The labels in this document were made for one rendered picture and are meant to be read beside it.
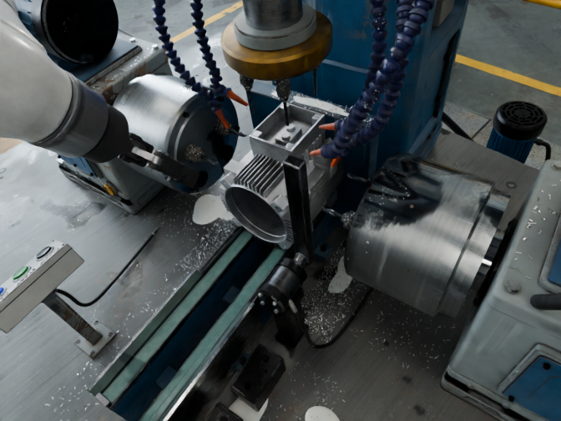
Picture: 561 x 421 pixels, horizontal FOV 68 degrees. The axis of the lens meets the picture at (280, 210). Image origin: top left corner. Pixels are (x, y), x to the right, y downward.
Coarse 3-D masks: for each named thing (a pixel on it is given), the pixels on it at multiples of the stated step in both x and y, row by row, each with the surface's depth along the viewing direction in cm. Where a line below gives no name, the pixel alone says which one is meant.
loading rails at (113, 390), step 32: (320, 224) 96; (224, 256) 90; (256, 256) 98; (288, 256) 88; (320, 256) 99; (192, 288) 86; (224, 288) 91; (256, 288) 84; (160, 320) 81; (192, 320) 84; (224, 320) 80; (256, 320) 84; (128, 352) 77; (160, 352) 79; (224, 352) 77; (96, 384) 73; (128, 384) 74; (160, 384) 81; (192, 384) 72; (224, 384) 83; (128, 416) 78; (160, 416) 70; (192, 416) 76
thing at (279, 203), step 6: (330, 138) 85; (324, 144) 84; (330, 144) 84; (228, 174) 81; (222, 180) 81; (228, 180) 81; (228, 186) 82; (336, 186) 94; (276, 198) 76; (282, 198) 76; (270, 204) 77; (276, 204) 75; (282, 204) 76; (276, 210) 77; (282, 210) 76; (282, 246) 86; (288, 246) 85
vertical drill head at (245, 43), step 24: (264, 0) 58; (288, 0) 59; (240, 24) 64; (264, 24) 61; (288, 24) 61; (312, 24) 62; (240, 48) 63; (264, 48) 62; (288, 48) 62; (312, 48) 61; (240, 72) 64; (264, 72) 62; (288, 72) 62; (312, 72) 73; (288, 120) 72
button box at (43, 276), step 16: (48, 256) 75; (64, 256) 76; (80, 256) 78; (32, 272) 72; (48, 272) 74; (64, 272) 76; (16, 288) 71; (32, 288) 72; (48, 288) 74; (0, 304) 69; (16, 304) 71; (32, 304) 73; (0, 320) 69; (16, 320) 71
